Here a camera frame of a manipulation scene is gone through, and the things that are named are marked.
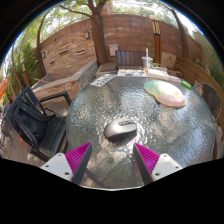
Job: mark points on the slim leaning tree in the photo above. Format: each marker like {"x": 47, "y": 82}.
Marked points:
{"x": 181, "y": 36}

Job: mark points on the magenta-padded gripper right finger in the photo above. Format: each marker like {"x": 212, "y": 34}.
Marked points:
{"x": 149, "y": 159}

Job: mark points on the wall lamp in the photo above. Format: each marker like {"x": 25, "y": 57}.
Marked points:
{"x": 43, "y": 54}
{"x": 87, "y": 35}

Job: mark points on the green plastic object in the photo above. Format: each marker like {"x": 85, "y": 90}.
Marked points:
{"x": 187, "y": 84}

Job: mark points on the black bag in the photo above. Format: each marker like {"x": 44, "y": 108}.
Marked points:
{"x": 31, "y": 121}

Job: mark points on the colourful picture magazine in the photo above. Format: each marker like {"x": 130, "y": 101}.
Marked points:
{"x": 131, "y": 73}

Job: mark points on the dark wooden slatted chair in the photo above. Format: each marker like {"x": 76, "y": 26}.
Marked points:
{"x": 130, "y": 58}

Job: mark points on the blue-covered book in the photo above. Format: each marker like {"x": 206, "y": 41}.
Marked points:
{"x": 175, "y": 79}

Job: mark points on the open white book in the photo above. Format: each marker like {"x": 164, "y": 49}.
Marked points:
{"x": 158, "y": 74}

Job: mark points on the white utility box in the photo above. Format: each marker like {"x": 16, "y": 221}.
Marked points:
{"x": 113, "y": 50}

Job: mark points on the wooden bollard lamp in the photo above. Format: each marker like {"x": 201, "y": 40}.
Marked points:
{"x": 156, "y": 43}

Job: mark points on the forked tree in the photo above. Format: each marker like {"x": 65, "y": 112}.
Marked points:
{"x": 99, "y": 36}

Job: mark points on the grey computer mouse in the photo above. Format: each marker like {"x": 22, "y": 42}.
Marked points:
{"x": 120, "y": 130}

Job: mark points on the brown wicker chair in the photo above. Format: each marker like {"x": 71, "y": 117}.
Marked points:
{"x": 210, "y": 98}

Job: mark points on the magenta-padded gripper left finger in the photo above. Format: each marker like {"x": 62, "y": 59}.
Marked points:
{"x": 77, "y": 158}

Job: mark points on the beige stone block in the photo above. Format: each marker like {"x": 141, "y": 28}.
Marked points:
{"x": 168, "y": 60}

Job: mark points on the black slatted chair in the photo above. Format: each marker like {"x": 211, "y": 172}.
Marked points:
{"x": 55, "y": 133}

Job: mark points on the clear plastic cup with straw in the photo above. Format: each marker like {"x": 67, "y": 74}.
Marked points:
{"x": 147, "y": 63}

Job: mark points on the curved wooden bench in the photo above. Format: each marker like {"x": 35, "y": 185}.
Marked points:
{"x": 196, "y": 71}

